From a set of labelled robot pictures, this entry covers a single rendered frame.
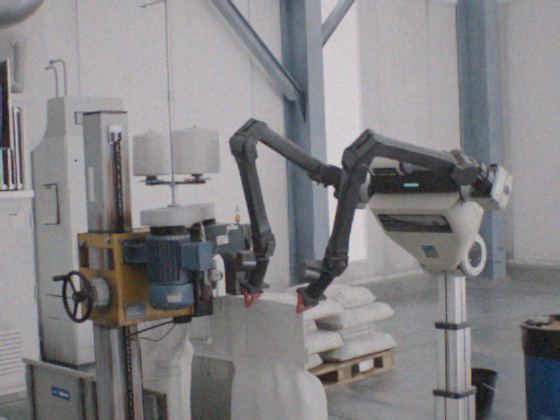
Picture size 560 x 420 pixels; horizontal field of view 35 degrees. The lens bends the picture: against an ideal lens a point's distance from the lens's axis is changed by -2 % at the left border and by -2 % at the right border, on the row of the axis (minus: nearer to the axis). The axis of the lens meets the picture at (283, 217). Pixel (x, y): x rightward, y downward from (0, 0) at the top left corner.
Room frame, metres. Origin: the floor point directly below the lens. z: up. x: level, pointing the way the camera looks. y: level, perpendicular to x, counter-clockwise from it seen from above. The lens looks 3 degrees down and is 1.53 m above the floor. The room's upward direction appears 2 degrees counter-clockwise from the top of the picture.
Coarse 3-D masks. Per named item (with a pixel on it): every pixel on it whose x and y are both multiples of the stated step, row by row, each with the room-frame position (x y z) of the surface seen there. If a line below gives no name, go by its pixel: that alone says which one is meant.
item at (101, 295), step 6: (90, 282) 3.05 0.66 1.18; (96, 282) 3.03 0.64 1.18; (102, 282) 3.05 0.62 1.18; (84, 288) 3.07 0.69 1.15; (96, 288) 3.02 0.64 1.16; (102, 288) 3.03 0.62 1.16; (108, 288) 3.05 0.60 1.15; (96, 294) 3.02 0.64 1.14; (102, 294) 3.02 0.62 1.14; (108, 294) 3.04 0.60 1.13; (96, 300) 3.02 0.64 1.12; (102, 300) 3.03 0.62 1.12; (108, 300) 3.05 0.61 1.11; (96, 306) 3.03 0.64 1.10; (102, 306) 3.04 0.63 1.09
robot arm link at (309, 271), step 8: (304, 264) 2.89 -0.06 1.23; (312, 264) 2.89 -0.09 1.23; (320, 264) 2.91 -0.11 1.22; (328, 264) 2.94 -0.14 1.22; (344, 264) 2.88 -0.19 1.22; (296, 272) 2.92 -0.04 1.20; (304, 272) 2.88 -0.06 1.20; (312, 272) 2.89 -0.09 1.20; (320, 272) 2.90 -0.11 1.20; (328, 272) 2.90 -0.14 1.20; (336, 272) 2.89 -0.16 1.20; (304, 280) 2.89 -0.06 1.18; (312, 280) 2.90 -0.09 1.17
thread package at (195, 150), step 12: (180, 132) 3.06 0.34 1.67; (192, 132) 3.05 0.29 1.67; (204, 132) 3.06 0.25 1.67; (216, 132) 3.10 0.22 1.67; (180, 144) 3.07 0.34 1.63; (192, 144) 3.05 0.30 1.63; (204, 144) 3.06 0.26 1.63; (216, 144) 3.10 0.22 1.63; (180, 156) 3.07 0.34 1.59; (192, 156) 3.05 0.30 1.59; (204, 156) 3.06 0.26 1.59; (216, 156) 3.09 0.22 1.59; (180, 168) 3.07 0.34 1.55; (192, 168) 3.05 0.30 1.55; (204, 168) 3.06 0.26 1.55; (216, 168) 3.09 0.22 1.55
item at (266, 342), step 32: (224, 320) 3.34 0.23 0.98; (256, 320) 3.22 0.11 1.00; (288, 320) 3.06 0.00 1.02; (224, 352) 3.33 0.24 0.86; (256, 352) 3.23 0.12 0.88; (288, 352) 3.06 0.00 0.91; (256, 384) 3.11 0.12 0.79; (288, 384) 3.02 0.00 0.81; (320, 384) 3.04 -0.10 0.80; (256, 416) 3.10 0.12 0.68; (288, 416) 3.00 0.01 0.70; (320, 416) 3.02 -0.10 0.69
